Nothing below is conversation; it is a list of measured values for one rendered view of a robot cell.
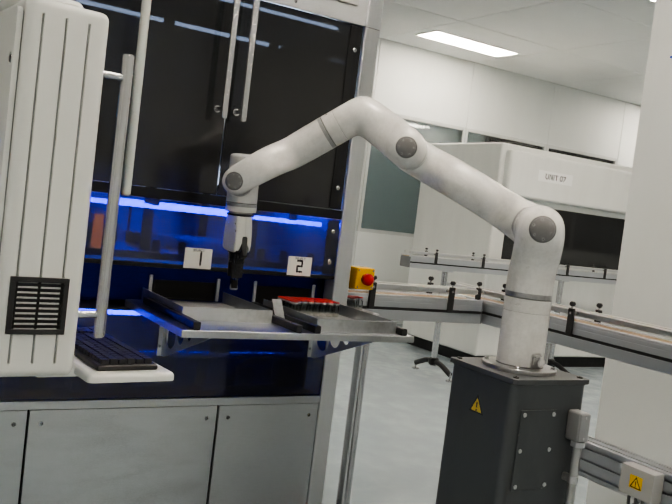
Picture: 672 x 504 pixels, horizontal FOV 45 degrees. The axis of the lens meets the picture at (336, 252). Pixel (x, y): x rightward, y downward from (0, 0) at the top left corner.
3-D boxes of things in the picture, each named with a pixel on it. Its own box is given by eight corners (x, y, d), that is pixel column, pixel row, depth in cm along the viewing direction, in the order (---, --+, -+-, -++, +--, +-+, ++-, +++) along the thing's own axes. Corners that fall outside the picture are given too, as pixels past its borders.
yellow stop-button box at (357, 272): (343, 286, 271) (346, 264, 271) (361, 287, 275) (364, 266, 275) (355, 289, 265) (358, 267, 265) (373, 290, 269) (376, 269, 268)
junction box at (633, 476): (617, 490, 249) (621, 462, 249) (628, 489, 252) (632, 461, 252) (650, 505, 239) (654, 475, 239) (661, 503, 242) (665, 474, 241)
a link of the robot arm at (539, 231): (549, 298, 214) (561, 209, 213) (558, 305, 196) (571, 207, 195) (503, 292, 216) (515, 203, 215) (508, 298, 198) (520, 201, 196)
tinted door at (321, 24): (216, 195, 239) (239, -6, 236) (339, 210, 262) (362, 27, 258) (217, 195, 239) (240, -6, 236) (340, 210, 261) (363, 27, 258)
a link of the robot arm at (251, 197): (252, 204, 214) (259, 203, 223) (257, 155, 213) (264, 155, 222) (221, 201, 215) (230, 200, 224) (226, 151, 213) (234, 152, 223)
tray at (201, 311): (141, 299, 237) (142, 287, 237) (222, 303, 251) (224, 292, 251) (181, 320, 208) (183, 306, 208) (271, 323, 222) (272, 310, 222)
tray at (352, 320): (262, 310, 246) (263, 298, 245) (335, 313, 259) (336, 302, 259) (316, 331, 216) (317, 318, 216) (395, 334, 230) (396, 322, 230)
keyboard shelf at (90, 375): (-6, 343, 201) (-5, 332, 201) (103, 343, 218) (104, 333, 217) (49, 388, 165) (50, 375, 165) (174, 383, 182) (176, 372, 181)
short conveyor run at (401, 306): (330, 318, 273) (335, 272, 272) (308, 311, 286) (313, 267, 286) (483, 324, 309) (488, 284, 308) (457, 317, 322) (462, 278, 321)
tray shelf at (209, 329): (123, 305, 235) (124, 298, 235) (329, 313, 271) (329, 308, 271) (181, 337, 194) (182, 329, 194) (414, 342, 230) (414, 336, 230)
